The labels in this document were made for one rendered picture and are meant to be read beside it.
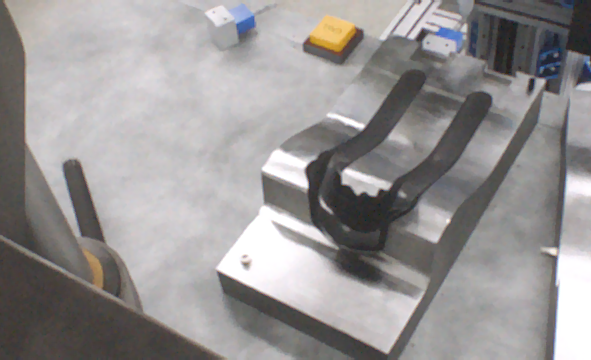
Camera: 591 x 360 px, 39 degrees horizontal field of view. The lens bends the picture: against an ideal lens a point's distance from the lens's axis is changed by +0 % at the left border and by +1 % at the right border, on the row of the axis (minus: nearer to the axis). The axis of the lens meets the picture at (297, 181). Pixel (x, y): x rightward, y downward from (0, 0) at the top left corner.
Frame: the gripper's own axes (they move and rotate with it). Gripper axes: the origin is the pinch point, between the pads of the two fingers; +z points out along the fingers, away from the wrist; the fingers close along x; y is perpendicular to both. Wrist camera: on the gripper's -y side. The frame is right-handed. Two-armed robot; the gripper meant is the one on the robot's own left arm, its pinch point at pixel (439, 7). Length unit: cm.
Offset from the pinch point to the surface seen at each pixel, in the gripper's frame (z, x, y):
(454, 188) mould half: 1.8, -17.1, -31.1
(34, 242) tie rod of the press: -44, -10, -82
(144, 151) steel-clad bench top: 14, 34, -38
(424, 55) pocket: 6.0, 0.0, -4.9
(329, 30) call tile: 9.4, 19.1, -2.8
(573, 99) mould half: 7.1, -23.7, -2.9
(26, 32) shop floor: 95, 169, 36
